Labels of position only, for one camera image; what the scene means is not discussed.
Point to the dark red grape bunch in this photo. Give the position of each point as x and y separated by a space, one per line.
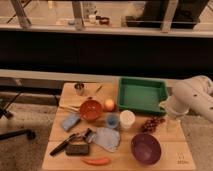
151 124

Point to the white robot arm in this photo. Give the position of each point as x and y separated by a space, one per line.
194 93

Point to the red bowl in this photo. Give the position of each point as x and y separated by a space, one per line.
90 110

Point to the purple bowl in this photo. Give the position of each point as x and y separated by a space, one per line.
146 149

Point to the orange peach fruit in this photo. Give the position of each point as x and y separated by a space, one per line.
109 105

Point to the small metal cup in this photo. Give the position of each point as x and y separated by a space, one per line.
79 87

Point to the green plastic tray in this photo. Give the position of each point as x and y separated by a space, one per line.
141 95

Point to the blue cup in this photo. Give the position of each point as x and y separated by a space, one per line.
112 121

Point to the white cup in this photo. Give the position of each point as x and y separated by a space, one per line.
127 118

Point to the wooden chopsticks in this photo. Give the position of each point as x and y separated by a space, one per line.
69 108

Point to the light blue cloth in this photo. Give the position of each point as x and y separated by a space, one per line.
107 138

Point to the black peeler tool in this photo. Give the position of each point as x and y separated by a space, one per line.
88 135

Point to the blue sponge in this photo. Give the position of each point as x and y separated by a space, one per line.
70 122

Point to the dark rectangular block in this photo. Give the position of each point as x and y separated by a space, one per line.
77 149

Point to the orange carrot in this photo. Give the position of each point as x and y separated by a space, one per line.
97 162

